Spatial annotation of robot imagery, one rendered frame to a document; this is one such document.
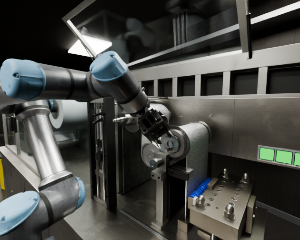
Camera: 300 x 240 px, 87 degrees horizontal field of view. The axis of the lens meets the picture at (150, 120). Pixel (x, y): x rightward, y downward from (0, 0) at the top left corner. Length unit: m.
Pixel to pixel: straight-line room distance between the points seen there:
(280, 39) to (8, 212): 2.69
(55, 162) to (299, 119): 0.97
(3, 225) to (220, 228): 0.63
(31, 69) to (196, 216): 0.65
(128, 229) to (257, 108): 0.78
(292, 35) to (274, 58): 1.69
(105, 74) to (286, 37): 2.40
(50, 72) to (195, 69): 0.77
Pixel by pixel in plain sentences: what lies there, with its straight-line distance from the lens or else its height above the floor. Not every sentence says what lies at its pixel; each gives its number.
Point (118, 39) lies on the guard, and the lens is 1.21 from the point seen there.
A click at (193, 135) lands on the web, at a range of 0.70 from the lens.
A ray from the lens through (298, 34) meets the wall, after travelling 2.58.
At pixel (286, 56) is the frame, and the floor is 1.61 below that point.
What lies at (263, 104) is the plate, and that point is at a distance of 0.89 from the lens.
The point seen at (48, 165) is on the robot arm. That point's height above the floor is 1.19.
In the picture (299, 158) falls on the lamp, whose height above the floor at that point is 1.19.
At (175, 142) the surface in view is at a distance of 0.65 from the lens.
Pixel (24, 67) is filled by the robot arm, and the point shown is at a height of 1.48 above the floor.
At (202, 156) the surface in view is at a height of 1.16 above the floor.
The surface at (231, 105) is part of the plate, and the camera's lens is 0.91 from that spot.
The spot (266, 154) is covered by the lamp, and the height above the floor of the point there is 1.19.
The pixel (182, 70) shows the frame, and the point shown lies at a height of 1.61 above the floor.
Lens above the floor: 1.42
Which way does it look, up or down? 6 degrees down
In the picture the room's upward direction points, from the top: straight up
